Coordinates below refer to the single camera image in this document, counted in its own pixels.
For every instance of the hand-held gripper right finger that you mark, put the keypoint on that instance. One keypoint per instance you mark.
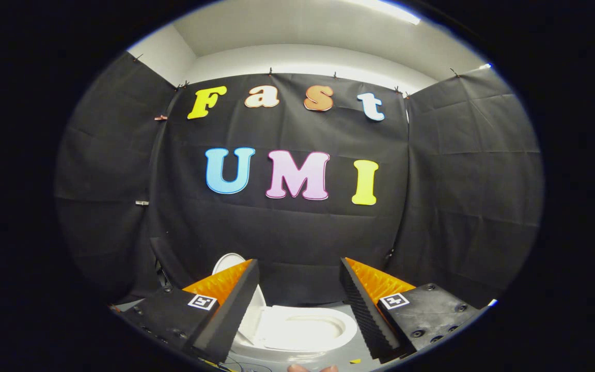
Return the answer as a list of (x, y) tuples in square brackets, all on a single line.
[(364, 315)]

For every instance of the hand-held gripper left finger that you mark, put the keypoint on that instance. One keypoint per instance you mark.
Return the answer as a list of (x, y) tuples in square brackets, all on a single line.
[(233, 315)]

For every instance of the white toilet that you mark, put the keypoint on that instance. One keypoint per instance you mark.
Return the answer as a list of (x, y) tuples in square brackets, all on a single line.
[(302, 330)]

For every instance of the black backdrop cloth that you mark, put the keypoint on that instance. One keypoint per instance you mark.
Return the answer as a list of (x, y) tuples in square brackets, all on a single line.
[(287, 232)]

